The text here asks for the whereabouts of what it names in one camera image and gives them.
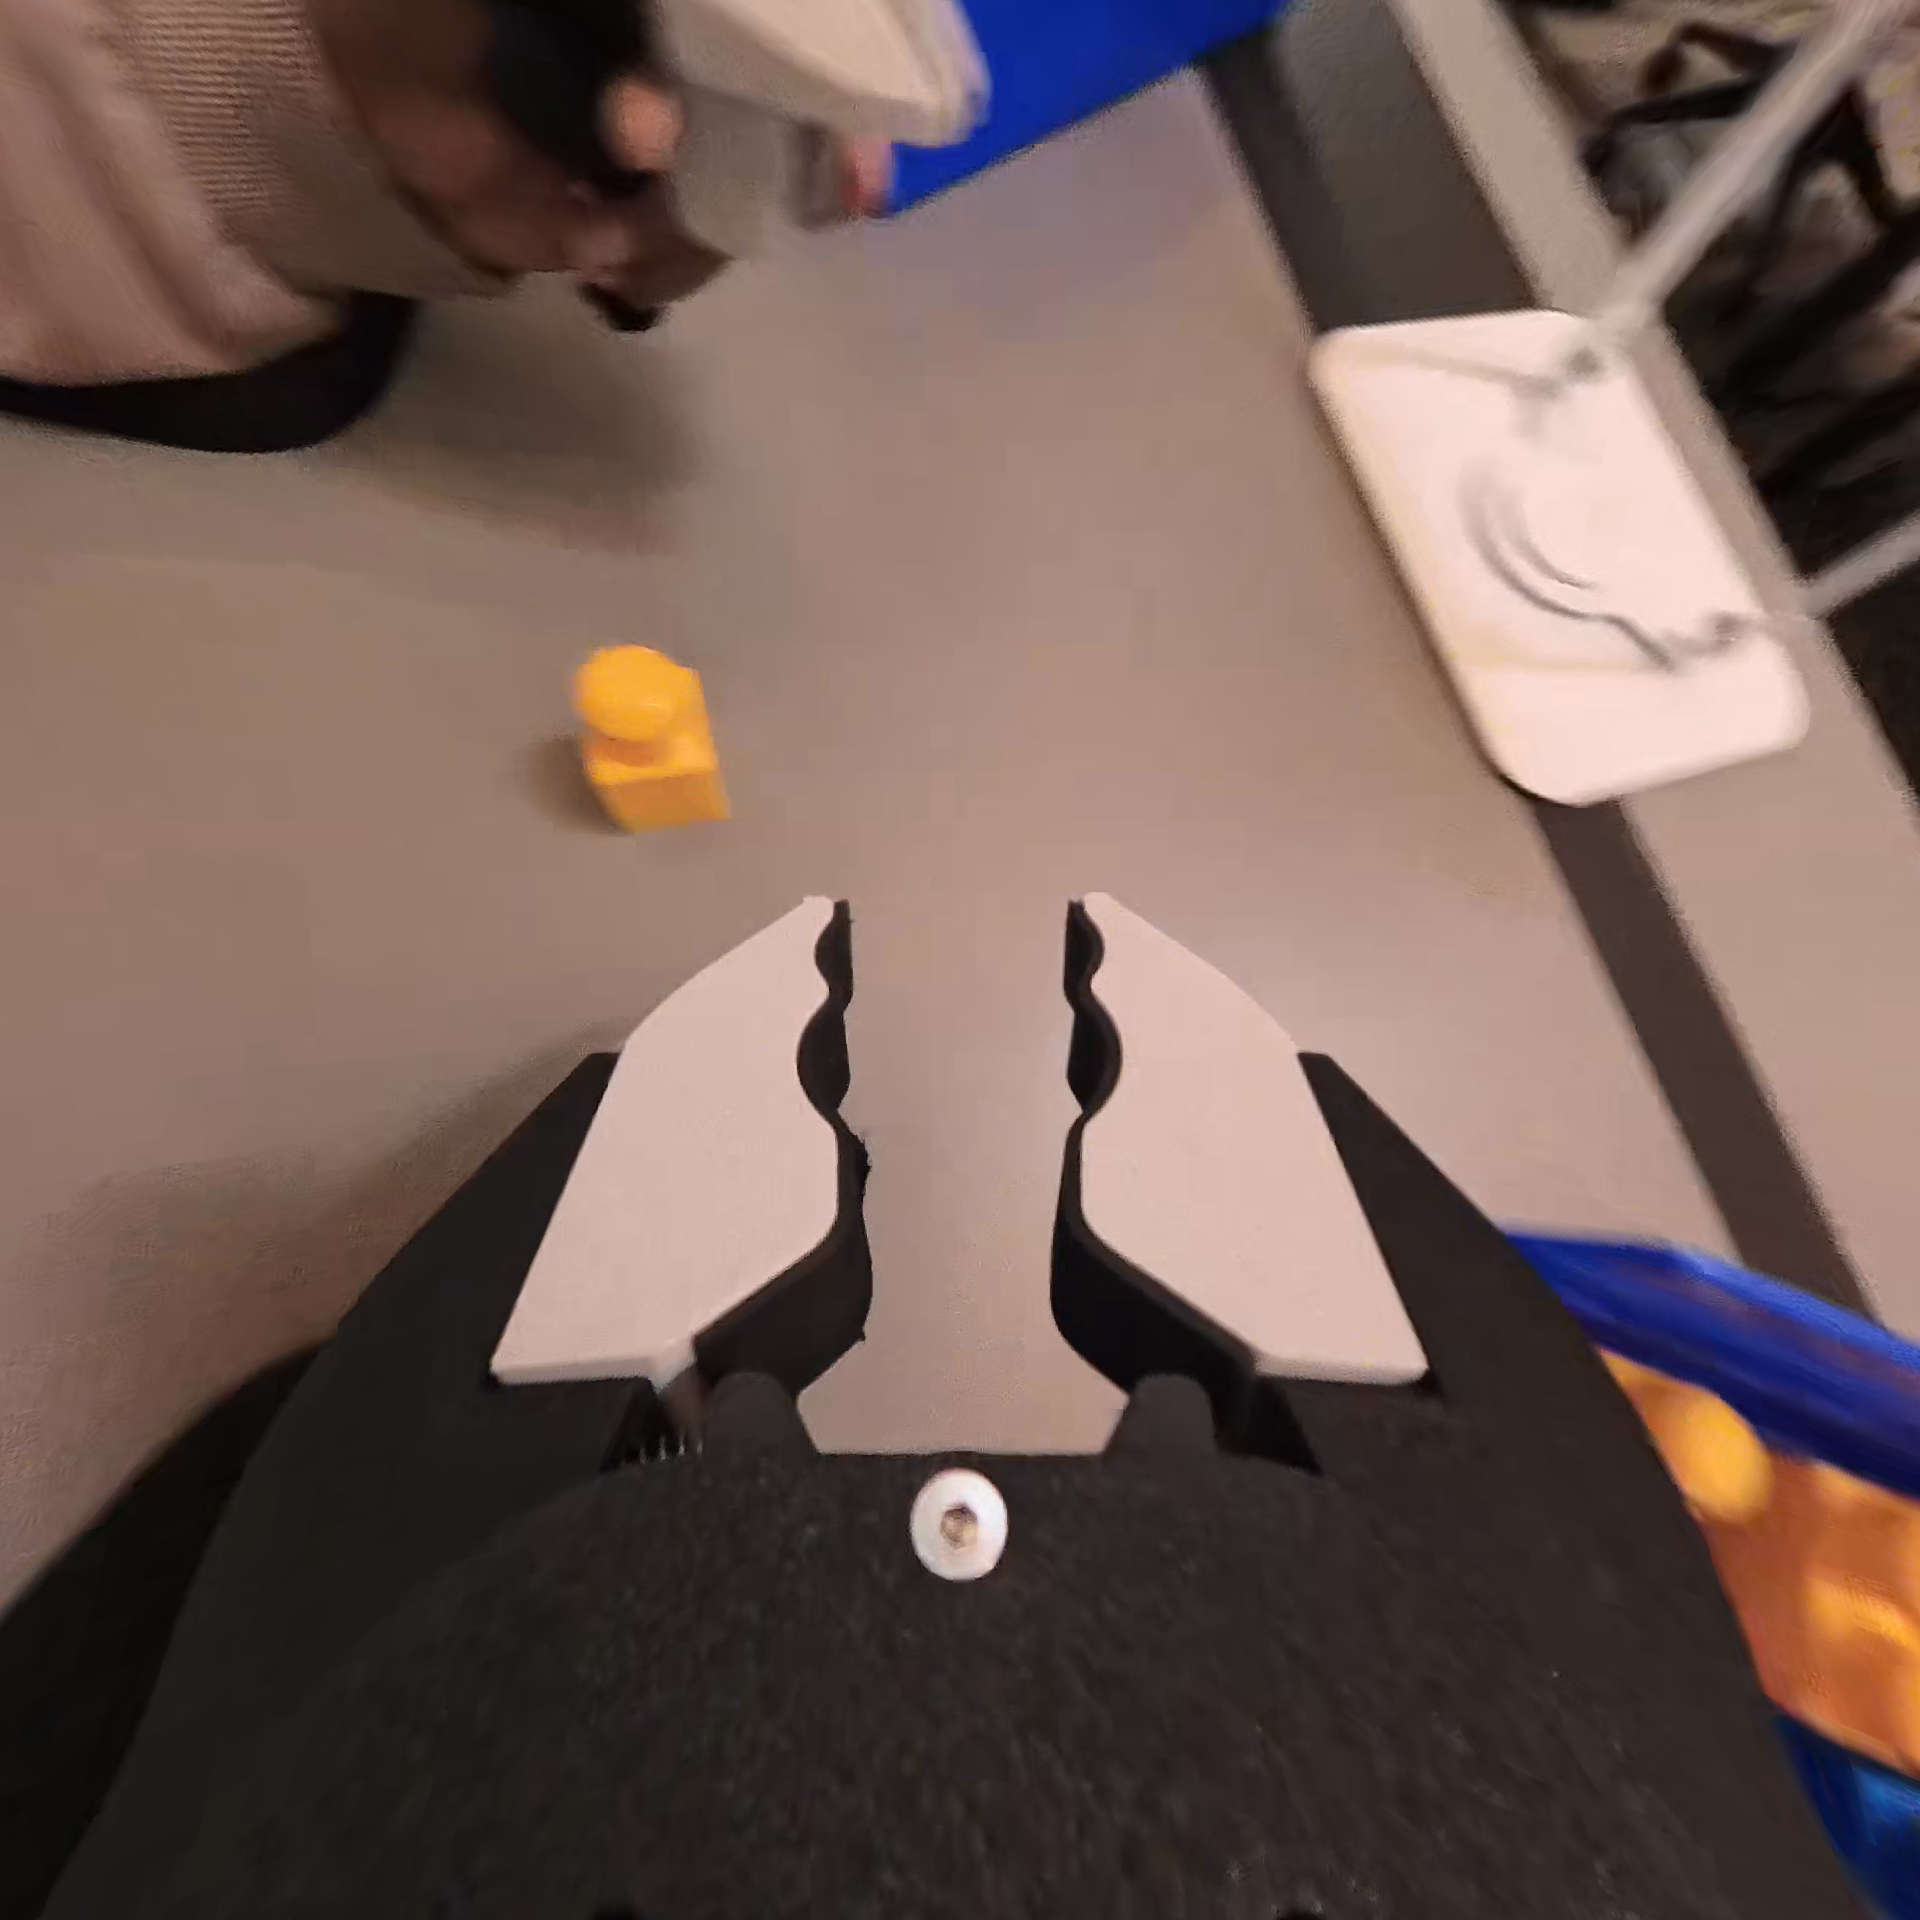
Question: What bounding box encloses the person's left forearm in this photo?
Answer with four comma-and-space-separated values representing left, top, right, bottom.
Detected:
0, 0, 506, 385

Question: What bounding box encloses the black textured pad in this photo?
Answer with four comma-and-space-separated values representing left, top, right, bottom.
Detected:
0, 1341, 325, 1920

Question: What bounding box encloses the white metal document stand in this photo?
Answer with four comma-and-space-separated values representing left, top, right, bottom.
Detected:
1305, 0, 1920, 810

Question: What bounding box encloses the black office chair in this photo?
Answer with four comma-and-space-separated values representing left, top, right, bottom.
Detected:
1499, 0, 1920, 542

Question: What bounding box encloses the pile of mega blocks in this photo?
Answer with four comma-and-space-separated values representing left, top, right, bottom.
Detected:
1603, 1341, 1920, 1783

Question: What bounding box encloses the person's left hand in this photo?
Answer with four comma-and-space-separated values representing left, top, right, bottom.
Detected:
321, 0, 902, 313

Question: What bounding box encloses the yellow one-stud mega block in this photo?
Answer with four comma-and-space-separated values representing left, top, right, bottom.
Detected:
569, 642, 737, 837

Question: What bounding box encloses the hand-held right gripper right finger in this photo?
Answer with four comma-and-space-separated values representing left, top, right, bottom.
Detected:
1050, 890, 1432, 1426

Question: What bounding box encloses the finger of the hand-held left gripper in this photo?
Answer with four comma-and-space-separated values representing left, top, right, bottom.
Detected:
651, 0, 995, 153

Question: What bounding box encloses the blue plastic bin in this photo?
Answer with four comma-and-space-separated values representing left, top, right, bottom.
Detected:
874, 0, 1297, 222
1504, 1226, 1920, 1920

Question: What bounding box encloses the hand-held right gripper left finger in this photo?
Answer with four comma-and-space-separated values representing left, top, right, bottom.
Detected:
490, 895, 876, 1426

